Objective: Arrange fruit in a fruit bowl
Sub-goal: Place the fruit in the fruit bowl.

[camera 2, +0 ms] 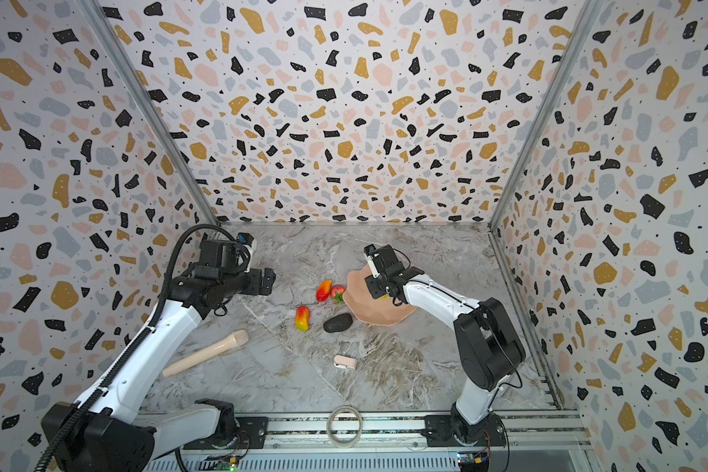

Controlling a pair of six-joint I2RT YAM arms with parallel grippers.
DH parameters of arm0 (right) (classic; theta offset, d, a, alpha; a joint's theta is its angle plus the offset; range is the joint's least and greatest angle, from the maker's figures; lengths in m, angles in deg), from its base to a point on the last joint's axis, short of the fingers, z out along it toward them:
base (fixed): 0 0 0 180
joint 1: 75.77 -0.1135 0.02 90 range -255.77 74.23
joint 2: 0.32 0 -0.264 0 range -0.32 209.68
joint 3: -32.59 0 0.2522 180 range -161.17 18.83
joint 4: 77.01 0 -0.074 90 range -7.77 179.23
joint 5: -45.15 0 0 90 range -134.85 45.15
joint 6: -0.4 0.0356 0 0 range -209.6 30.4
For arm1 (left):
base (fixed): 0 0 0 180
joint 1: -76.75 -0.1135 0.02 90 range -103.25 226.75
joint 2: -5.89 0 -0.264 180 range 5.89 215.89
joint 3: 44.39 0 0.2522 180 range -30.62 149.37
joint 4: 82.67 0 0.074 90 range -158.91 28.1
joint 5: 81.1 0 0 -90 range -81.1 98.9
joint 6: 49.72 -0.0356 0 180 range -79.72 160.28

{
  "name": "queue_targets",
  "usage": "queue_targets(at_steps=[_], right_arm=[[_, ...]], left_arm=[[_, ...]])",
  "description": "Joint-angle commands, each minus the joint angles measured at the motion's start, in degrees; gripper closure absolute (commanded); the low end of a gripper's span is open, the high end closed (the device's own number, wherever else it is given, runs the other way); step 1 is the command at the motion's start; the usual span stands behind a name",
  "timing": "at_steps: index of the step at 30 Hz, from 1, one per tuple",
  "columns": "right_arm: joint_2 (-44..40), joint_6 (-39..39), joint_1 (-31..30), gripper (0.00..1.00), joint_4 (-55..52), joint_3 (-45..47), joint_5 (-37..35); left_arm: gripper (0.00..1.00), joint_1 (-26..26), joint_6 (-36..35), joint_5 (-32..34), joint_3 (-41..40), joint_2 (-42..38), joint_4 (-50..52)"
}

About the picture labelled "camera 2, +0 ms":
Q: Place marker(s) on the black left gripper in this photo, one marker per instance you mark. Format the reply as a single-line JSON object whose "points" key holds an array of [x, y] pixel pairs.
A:
{"points": [[256, 286]]}

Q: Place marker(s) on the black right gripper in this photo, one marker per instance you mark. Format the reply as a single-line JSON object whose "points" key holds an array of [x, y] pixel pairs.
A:
{"points": [[370, 283]]}

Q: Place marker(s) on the pink faceted fruit bowl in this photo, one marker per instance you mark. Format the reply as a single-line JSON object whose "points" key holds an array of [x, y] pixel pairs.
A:
{"points": [[368, 310]]}

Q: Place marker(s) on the dark avocado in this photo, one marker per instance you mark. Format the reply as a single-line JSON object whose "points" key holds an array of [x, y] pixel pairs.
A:
{"points": [[338, 323]]}

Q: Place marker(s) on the red yellow mango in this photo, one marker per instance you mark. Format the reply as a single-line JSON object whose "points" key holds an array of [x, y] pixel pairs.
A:
{"points": [[302, 318]]}

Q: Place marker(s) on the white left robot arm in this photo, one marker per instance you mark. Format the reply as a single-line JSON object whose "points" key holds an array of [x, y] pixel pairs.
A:
{"points": [[104, 429]]}

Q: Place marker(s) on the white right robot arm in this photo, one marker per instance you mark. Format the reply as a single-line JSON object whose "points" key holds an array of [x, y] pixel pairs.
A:
{"points": [[490, 350]]}

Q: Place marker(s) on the beige wooden pestle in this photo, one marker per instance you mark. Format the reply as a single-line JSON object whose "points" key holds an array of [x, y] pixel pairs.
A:
{"points": [[232, 342]]}

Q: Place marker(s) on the small pink case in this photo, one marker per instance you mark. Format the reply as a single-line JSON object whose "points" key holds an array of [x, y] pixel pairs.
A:
{"points": [[344, 362]]}

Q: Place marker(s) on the clear tape roll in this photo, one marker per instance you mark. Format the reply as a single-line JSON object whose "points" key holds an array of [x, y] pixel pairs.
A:
{"points": [[345, 426]]}

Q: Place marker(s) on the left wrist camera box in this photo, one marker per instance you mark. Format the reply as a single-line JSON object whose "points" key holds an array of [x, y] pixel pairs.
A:
{"points": [[228, 256]]}

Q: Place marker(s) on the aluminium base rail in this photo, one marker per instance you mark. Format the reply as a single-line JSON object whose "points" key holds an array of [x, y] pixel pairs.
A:
{"points": [[516, 440]]}

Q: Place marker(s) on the aluminium corner post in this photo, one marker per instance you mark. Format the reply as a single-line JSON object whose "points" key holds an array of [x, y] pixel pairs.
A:
{"points": [[581, 27], [95, 17]]}

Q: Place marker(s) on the right aluminium corner post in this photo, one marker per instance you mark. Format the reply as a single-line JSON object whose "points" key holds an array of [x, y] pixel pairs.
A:
{"points": [[581, 27]]}

